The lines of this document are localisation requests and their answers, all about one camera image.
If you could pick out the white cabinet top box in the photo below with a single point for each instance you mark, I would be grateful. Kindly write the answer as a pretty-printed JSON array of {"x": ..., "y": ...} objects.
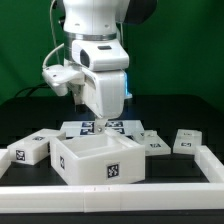
[{"x": 35, "y": 147}]

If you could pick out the white marker base plate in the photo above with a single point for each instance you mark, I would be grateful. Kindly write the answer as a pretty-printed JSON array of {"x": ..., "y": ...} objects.
[{"x": 82, "y": 128}]

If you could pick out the white cabinet body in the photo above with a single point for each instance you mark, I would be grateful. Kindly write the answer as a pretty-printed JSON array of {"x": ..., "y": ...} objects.
[{"x": 108, "y": 158}]

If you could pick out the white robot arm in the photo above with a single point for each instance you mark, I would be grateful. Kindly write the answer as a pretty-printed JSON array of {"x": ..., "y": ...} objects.
[{"x": 94, "y": 53}]

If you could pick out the white cabinet door panel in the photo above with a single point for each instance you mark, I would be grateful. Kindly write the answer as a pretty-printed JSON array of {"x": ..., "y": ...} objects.
[
  {"x": 186, "y": 141},
  {"x": 154, "y": 145}
]

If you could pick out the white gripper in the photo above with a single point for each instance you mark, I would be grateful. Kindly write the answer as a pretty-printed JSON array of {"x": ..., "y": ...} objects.
[{"x": 103, "y": 93}]

